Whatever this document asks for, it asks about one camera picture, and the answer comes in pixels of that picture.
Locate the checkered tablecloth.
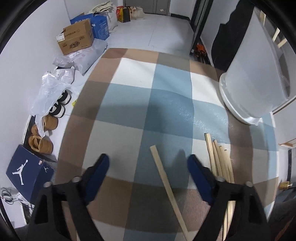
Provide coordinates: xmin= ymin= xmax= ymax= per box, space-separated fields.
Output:
xmin=56 ymin=49 xmax=278 ymax=240

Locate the cream cloth bag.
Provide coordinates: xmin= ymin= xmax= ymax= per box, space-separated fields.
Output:
xmin=88 ymin=1 xmax=118 ymax=33

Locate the grey door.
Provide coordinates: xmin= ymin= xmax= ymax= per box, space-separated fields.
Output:
xmin=123 ymin=0 xmax=171 ymax=16

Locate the navy jordan shoe box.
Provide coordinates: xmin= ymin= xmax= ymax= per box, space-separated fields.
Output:
xmin=6 ymin=145 xmax=54 ymax=204

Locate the single wooden chopstick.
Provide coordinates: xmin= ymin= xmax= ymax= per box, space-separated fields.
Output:
xmin=150 ymin=145 xmax=190 ymax=240

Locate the wooden chopstick in pile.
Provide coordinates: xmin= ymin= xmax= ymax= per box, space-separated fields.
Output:
xmin=205 ymin=133 xmax=217 ymax=176

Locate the black white sneaker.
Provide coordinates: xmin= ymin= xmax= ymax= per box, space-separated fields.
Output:
xmin=49 ymin=102 xmax=66 ymax=118

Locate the blue cardboard box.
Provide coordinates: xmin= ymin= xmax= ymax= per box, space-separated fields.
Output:
xmin=70 ymin=14 xmax=109 ymax=40

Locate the brown cardboard box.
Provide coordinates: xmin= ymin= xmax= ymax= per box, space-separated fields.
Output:
xmin=56 ymin=19 xmax=94 ymax=55

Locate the grey mailer bag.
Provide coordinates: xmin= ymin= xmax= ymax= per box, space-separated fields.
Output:
xmin=53 ymin=39 xmax=108 ymax=75

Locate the black backpack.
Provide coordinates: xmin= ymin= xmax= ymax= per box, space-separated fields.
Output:
xmin=211 ymin=0 xmax=254 ymax=71

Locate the white utensil holder cup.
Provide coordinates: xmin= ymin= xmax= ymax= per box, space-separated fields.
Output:
xmin=219 ymin=12 xmax=288 ymax=125

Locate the tan slipper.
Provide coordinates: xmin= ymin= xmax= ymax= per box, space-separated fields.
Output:
xmin=28 ymin=136 xmax=53 ymax=154

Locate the red yellow bag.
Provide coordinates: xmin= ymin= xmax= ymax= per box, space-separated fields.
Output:
xmin=116 ymin=6 xmax=131 ymax=23

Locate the clear plastic bag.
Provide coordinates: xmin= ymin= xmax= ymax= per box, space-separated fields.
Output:
xmin=30 ymin=67 xmax=79 ymax=137

